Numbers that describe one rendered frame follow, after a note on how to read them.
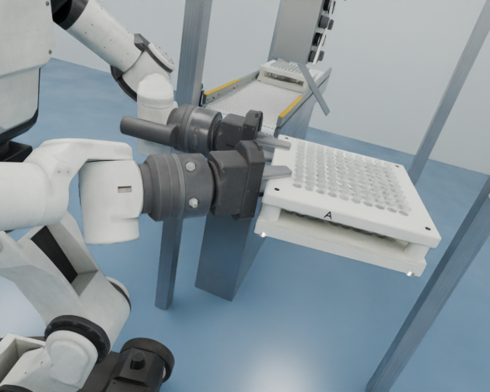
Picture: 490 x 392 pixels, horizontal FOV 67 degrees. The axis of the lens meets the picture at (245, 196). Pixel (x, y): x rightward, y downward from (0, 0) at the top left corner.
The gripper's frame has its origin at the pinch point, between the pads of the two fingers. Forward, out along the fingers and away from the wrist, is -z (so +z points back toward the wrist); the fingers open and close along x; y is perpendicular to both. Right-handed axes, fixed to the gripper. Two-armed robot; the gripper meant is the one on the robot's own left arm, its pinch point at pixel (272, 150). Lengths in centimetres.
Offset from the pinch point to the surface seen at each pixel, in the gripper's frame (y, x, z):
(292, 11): -54, -20, 9
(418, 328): -43, 68, -57
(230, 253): -68, 80, 18
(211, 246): -68, 80, 27
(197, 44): -49, -7, 35
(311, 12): -54, -21, 4
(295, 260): -115, 109, -12
